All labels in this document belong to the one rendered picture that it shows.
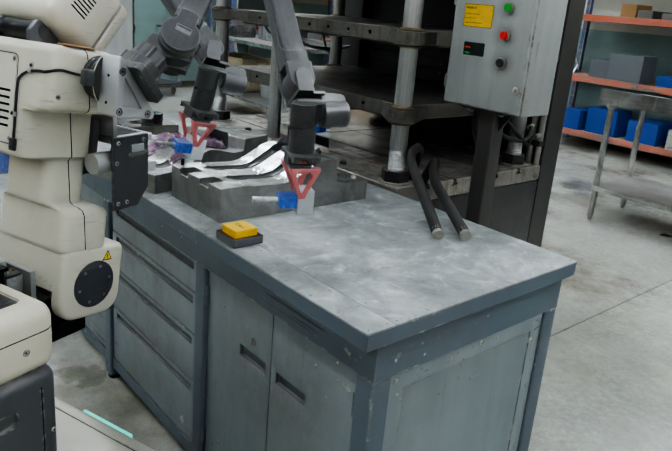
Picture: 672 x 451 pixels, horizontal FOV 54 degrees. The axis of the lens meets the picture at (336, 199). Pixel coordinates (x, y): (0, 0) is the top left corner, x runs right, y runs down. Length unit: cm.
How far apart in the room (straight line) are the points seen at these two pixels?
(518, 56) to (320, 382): 113
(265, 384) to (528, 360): 65
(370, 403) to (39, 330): 61
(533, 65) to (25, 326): 150
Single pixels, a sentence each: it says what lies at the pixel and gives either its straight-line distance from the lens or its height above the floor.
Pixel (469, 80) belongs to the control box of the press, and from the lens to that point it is 215.
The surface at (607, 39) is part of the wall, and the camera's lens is 853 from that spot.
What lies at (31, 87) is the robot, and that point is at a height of 116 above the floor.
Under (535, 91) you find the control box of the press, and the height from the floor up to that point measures 115.
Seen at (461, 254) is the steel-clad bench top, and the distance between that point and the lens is 161.
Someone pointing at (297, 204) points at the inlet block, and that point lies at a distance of 143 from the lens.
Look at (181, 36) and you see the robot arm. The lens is 135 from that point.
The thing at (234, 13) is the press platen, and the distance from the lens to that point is 302.
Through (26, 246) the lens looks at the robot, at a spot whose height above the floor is 80.
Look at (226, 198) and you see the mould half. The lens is 166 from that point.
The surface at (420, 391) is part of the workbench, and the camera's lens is 143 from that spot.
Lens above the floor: 135
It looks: 17 degrees down
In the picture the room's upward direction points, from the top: 5 degrees clockwise
